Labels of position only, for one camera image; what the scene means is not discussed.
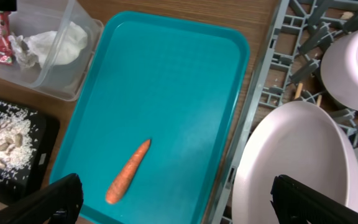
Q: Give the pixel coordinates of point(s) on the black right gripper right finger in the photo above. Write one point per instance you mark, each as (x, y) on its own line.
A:
(296, 203)

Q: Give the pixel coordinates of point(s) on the pink plate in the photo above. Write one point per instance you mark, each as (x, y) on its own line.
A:
(300, 140)

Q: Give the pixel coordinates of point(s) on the grey dishwasher rack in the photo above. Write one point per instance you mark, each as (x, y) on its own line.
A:
(298, 37)

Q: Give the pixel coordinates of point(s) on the pink bowl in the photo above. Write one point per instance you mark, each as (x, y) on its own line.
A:
(339, 70)

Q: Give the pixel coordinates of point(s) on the teal serving tray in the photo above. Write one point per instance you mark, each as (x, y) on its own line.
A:
(173, 81)

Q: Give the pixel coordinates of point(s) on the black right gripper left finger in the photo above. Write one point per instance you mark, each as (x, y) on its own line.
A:
(60, 202)

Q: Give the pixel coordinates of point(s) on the wooden chopstick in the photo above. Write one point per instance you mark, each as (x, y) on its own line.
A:
(299, 90)
(319, 100)

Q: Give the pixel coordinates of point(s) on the rice and peanut scraps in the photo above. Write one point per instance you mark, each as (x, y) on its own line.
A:
(17, 146)

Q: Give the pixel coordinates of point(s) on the white napkin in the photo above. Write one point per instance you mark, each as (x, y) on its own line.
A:
(71, 44)

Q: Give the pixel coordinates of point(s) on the black plastic tray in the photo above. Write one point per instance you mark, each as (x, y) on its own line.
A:
(46, 135)

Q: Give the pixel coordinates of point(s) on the red snack wrapper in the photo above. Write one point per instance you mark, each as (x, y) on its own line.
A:
(6, 53)

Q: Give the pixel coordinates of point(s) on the clear plastic waste bin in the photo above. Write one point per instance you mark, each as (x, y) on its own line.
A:
(33, 17)

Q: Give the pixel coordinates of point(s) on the orange carrot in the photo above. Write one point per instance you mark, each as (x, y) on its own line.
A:
(121, 183)

